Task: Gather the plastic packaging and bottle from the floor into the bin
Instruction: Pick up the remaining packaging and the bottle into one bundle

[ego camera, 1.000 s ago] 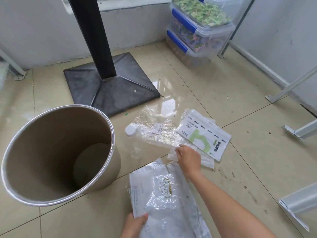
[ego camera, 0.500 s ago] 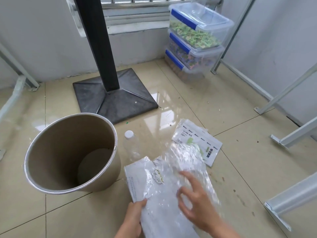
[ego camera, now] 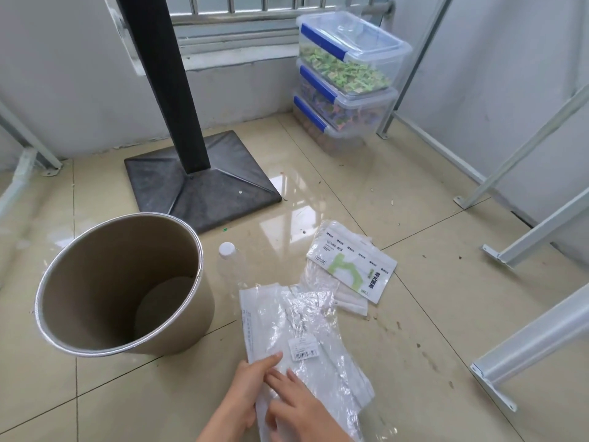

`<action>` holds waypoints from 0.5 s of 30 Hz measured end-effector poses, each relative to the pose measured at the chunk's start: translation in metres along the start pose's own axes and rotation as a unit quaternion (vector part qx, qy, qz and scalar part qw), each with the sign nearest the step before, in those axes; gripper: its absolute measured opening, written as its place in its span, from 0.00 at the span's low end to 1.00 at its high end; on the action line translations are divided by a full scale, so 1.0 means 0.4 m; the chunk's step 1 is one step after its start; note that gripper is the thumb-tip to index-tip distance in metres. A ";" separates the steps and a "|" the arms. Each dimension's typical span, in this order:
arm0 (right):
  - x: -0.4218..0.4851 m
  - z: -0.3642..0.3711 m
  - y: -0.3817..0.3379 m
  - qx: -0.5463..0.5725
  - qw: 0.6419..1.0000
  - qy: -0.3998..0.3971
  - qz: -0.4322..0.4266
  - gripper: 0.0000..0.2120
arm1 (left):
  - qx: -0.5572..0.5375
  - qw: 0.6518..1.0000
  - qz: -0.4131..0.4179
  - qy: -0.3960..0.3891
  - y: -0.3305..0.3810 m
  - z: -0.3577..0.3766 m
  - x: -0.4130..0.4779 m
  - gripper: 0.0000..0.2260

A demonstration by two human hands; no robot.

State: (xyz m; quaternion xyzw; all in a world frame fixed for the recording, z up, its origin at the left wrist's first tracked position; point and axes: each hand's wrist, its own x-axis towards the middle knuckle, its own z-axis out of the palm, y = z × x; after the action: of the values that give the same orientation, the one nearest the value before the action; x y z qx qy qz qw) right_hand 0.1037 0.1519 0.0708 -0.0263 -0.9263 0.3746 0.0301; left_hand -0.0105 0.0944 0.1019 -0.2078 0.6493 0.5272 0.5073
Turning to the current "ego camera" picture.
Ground person's right hand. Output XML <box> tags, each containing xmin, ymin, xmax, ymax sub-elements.
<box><xmin>265</xmin><ymin>367</ymin><xmax>342</xmax><ymax>442</ymax></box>

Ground person's left hand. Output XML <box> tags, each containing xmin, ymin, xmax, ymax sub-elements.
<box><xmin>220</xmin><ymin>351</ymin><xmax>284</xmax><ymax>431</ymax></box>

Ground large crinkled clear plastic bag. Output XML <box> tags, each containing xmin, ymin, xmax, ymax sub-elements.
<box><xmin>238</xmin><ymin>282</ymin><xmax>377</xmax><ymax>442</ymax></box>

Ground person's left forearm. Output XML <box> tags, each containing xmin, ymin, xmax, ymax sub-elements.
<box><xmin>195</xmin><ymin>409</ymin><xmax>242</xmax><ymax>442</ymax></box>

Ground small clear plastic bag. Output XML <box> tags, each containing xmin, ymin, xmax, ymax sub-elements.
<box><xmin>298</xmin><ymin>220</ymin><xmax>374</xmax><ymax>317</ymax></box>

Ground clear plastic bottle, white cap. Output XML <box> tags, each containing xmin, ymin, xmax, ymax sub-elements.
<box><xmin>216</xmin><ymin>242</ymin><xmax>251</xmax><ymax>318</ymax></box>

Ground white pouch with green print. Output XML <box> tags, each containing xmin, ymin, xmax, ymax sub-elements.
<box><xmin>306</xmin><ymin>235</ymin><xmax>398</xmax><ymax>305</ymax></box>

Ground brown cardboard drum, metal rim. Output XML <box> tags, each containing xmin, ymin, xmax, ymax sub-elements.
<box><xmin>34</xmin><ymin>212</ymin><xmax>216</xmax><ymax>359</ymax></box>

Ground black square metal base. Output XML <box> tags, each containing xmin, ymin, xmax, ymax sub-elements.
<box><xmin>124</xmin><ymin>130</ymin><xmax>283</xmax><ymax>235</ymax></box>

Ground clear storage box, brown contents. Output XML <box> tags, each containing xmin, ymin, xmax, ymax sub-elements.
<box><xmin>292</xmin><ymin>89</ymin><xmax>375</xmax><ymax>154</ymax></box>

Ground pile of mixed-colour packets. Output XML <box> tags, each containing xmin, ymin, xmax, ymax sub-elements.
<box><xmin>301</xmin><ymin>85</ymin><xmax>389</xmax><ymax>132</ymax></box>

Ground clear storage box, mixed-colour contents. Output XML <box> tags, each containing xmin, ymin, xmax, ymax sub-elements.
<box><xmin>294</xmin><ymin>60</ymin><xmax>398</xmax><ymax>134</ymax></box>

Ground black square pole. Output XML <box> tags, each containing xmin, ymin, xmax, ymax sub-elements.
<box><xmin>114</xmin><ymin>0</ymin><xmax>211</xmax><ymax>176</ymax></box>

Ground pile of green packets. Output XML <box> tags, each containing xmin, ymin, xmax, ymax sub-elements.
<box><xmin>300</xmin><ymin>44</ymin><xmax>393</xmax><ymax>94</ymax></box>

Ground white plastic pipe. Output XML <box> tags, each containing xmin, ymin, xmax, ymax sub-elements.
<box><xmin>0</xmin><ymin>148</ymin><xmax>38</xmax><ymax>219</ymax></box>

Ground clear storage box, green contents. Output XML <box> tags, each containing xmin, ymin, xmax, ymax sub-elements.
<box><xmin>295</xmin><ymin>11</ymin><xmax>413</xmax><ymax>95</ymax></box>

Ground metal window grille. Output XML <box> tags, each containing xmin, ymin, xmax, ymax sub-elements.
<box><xmin>103</xmin><ymin>0</ymin><xmax>396</xmax><ymax>58</ymax></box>

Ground white metal frame bar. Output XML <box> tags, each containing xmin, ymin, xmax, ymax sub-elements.
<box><xmin>0</xmin><ymin>100</ymin><xmax>64</xmax><ymax>176</ymax></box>
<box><xmin>390</xmin><ymin>111</ymin><xmax>487</xmax><ymax>185</ymax></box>
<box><xmin>482</xmin><ymin>186</ymin><xmax>589</xmax><ymax>270</ymax></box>
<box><xmin>376</xmin><ymin>0</ymin><xmax>456</xmax><ymax>138</ymax></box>
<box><xmin>469</xmin><ymin>283</ymin><xmax>589</xmax><ymax>413</ymax></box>
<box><xmin>453</xmin><ymin>83</ymin><xmax>589</xmax><ymax>210</ymax></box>

